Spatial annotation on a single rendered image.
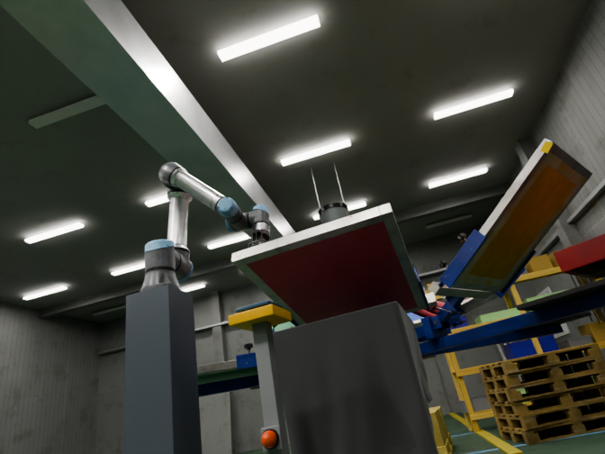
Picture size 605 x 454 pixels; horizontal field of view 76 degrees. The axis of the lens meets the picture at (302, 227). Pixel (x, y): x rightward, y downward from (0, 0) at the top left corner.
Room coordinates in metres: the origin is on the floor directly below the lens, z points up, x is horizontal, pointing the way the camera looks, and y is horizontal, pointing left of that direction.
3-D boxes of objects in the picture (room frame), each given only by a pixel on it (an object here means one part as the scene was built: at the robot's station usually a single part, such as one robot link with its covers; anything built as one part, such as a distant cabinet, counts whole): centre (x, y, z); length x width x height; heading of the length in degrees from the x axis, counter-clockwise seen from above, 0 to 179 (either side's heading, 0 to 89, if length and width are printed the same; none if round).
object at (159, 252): (1.47, 0.60, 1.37); 0.13 x 0.12 x 0.14; 175
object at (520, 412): (5.02, -2.36, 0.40); 1.13 x 0.77 x 0.80; 91
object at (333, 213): (6.00, -0.57, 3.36); 0.53 x 0.52 x 0.66; 169
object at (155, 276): (1.46, 0.60, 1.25); 0.15 x 0.15 x 0.10
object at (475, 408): (6.40, -3.05, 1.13); 2.53 x 0.66 x 2.27; 80
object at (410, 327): (1.46, -0.29, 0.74); 0.46 x 0.04 x 0.42; 164
